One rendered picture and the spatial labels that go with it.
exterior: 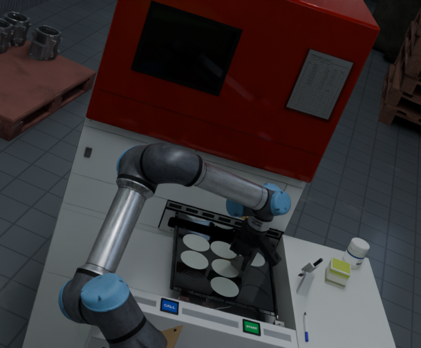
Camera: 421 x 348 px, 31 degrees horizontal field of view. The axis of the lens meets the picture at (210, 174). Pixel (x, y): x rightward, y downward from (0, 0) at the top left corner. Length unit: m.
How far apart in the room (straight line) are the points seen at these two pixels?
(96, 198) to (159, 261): 0.33
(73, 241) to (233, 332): 0.85
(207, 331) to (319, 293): 0.50
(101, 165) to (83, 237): 0.32
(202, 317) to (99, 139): 0.75
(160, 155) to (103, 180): 0.69
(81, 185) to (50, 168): 1.88
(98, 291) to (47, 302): 1.16
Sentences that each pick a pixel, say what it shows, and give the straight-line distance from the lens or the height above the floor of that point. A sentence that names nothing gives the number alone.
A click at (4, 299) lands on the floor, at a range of 3.66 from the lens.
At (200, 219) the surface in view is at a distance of 2.81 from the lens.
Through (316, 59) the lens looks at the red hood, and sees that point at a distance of 2.51.
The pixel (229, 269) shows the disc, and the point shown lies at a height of 0.90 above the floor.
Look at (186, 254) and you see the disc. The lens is 2.67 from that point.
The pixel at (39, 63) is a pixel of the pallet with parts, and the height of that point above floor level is 0.14.
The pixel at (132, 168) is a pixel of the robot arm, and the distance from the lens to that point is 2.17.
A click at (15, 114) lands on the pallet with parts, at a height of 0.14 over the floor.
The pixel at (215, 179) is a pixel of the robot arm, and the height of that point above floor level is 1.38.
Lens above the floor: 2.39
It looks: 28 degrees down
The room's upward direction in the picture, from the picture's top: 21 degrees clockwise
